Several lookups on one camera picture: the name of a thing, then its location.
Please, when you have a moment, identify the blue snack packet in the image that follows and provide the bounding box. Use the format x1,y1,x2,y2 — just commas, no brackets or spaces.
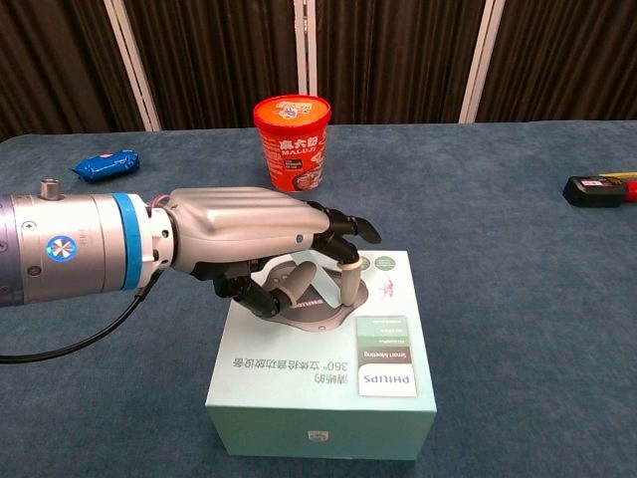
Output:
69,147,142,184

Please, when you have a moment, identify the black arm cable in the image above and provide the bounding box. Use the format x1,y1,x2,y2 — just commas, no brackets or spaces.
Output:
0,271,166,364

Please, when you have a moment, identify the red instant noodle cup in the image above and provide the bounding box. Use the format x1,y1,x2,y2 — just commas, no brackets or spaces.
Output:
252,95,332,192

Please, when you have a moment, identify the blue felt table mat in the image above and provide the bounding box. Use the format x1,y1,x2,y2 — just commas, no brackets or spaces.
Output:
0,119,637,478

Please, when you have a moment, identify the black device with red end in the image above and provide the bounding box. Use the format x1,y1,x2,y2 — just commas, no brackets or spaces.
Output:
561,175,637,209

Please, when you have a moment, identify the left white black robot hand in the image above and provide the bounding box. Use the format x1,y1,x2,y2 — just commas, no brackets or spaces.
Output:
163,186,383,320

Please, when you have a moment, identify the dark curtain partition panel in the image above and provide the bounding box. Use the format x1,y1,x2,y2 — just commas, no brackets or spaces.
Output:
104,0,319,131
0,0,161,140
460,0,637,124
298,0,495,125

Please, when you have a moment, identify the pale green speaker box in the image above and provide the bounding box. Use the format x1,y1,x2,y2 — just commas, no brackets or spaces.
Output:
204,250,439,462

